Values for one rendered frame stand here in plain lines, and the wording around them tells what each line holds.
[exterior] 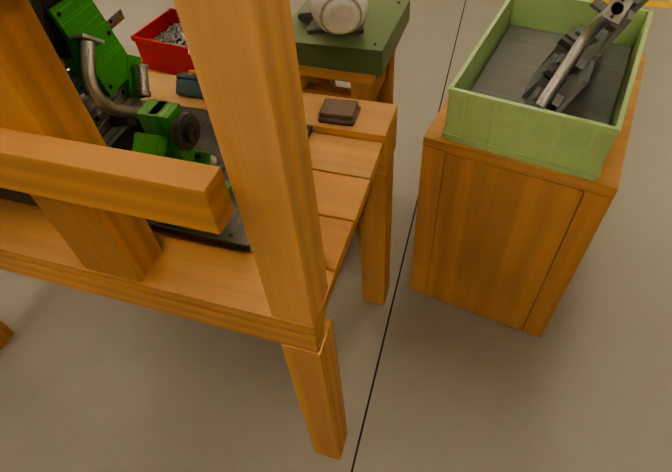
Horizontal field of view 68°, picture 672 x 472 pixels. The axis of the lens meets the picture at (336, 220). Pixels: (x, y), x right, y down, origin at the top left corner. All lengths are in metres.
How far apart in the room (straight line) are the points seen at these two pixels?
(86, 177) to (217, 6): 0.35
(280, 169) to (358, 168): 0.60
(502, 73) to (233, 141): 1.14
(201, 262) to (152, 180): 0.43
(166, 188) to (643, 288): 1.96
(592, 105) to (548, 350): 0.91
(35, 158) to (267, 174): 0.34
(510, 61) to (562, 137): 0.43
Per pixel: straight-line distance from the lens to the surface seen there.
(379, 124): 1.33
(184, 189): 0.68
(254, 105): 0.59
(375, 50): 1.56
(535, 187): 1.47
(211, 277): 1.07
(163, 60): 1.85
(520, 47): 1.79
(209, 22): 0.56
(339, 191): 1.18
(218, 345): 2.02
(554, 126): 1.35
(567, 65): 1.39
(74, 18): 1.29
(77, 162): 0.79
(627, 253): 2.40
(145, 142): 1.01
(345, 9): 1.38
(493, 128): 1.39
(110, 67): 1.32
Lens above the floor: 1.72
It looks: 49 degrees down
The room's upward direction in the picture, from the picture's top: 5 degrees counter-clockwise
